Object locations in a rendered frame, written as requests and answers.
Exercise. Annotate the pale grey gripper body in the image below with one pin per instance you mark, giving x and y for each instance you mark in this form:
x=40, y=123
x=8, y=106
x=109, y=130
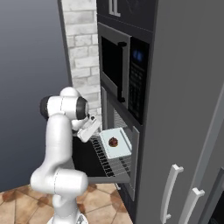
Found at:
x=89, y=131

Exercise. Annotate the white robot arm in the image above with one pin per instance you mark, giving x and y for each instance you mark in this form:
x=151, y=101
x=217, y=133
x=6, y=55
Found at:
x=57, y=145

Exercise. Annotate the brown round cake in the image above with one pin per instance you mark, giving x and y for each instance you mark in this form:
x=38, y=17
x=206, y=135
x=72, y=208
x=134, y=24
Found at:
x=113, y=142

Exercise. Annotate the black oven door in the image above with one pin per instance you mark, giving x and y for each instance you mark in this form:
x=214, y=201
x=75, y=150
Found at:
x=84, y=159

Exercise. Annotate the grey built-in oven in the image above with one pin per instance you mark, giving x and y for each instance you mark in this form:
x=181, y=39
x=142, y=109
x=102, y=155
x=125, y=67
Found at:
x=134, y=163

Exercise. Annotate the microwave door with dark window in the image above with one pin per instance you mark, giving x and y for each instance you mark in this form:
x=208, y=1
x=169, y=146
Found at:
x=110, y=65

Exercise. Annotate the grey microwave oven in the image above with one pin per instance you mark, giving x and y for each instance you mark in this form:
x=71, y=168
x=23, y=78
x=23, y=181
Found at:
x=138, y=78

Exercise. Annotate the white baking tray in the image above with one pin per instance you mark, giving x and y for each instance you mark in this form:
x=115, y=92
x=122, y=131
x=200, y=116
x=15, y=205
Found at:
x=120, y=147

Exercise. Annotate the grey fridge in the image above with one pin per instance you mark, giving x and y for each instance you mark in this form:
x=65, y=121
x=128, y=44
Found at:
x=180, y=102

